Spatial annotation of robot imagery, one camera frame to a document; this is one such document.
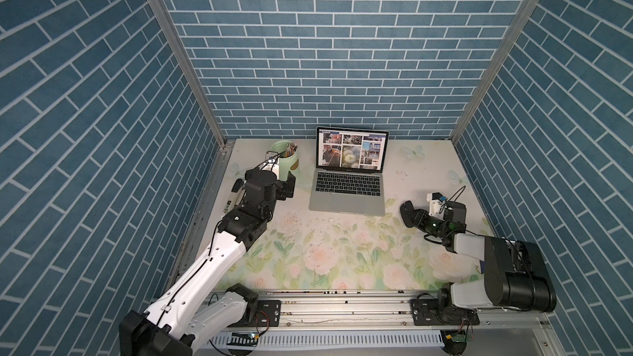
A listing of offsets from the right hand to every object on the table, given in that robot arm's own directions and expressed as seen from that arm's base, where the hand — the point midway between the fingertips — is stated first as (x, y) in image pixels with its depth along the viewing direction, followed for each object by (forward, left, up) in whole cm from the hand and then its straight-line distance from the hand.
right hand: (410, 213), depth 93 cm
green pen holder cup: (+15, +49, +13) cm, 52 cm away
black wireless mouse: (-1, +1, +1) cm, 2 cm away
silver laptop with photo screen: (+22, +23, -1) cm, 32 cm away
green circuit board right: (-37, -10, -4) cm, 39 cm away
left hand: (-2, +46, +24) cm, 52 cm away
